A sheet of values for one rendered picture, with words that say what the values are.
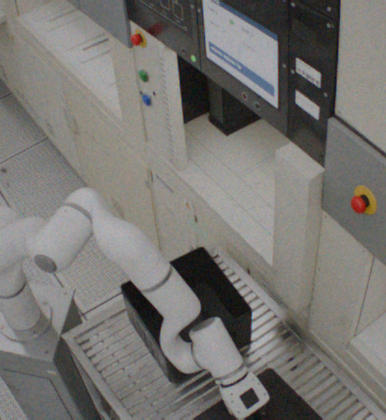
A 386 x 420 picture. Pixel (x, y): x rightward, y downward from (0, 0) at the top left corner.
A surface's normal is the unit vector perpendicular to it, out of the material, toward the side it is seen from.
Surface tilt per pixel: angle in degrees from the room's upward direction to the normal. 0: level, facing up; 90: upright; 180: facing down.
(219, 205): 0
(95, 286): 0
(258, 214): 0
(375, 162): 90
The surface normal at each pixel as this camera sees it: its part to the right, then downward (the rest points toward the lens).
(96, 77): -0.07, -0.68
